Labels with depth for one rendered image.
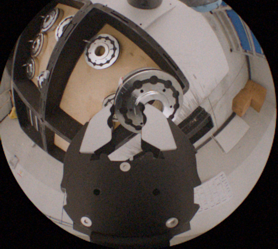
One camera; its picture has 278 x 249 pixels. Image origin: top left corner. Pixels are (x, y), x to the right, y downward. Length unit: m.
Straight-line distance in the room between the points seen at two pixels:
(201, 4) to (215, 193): 2.96
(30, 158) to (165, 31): 3.91
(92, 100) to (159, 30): 0.40
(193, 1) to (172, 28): 0.22
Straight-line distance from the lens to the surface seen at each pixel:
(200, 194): 2.92
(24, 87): 0.53
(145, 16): 0.43
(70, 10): 0.42
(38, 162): 3.62
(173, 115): 0.15
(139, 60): 0.27
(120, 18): 0.21
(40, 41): 0.44
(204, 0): 0.33
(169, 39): 0.45
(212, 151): 2.91
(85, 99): 0.34
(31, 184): 3.62
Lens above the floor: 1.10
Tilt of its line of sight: 58 degrees down
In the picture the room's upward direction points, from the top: 172 degrees clockwise
